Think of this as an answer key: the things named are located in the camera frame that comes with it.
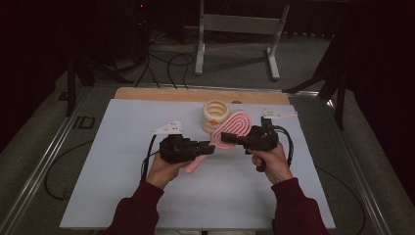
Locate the cream ringed holder with duck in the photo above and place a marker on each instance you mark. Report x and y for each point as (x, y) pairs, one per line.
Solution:
(213, 112)

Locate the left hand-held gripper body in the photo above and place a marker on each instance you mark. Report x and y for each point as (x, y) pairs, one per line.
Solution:
(177, 148)

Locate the white table mat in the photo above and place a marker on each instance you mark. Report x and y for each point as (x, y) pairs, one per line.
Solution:
(208, 196)

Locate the person's right hand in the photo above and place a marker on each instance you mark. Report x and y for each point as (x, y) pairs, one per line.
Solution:
(275, 163)

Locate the person's left hand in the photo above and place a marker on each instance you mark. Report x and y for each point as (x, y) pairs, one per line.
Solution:
(166, 171)

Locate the pink hairbrush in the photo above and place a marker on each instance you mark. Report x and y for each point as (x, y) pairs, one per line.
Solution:
(233, 125)

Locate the grey metal stand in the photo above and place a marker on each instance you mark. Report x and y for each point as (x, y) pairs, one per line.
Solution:
(241, 24)

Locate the metal floor rail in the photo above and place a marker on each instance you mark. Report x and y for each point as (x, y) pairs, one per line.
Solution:
(359, 169)
(39, 166)

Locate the black tripod stand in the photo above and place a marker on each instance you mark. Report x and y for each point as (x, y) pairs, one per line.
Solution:
(81, 75)
(329, 84)

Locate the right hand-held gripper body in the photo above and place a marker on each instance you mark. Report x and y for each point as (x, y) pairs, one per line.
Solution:
(259, 137)

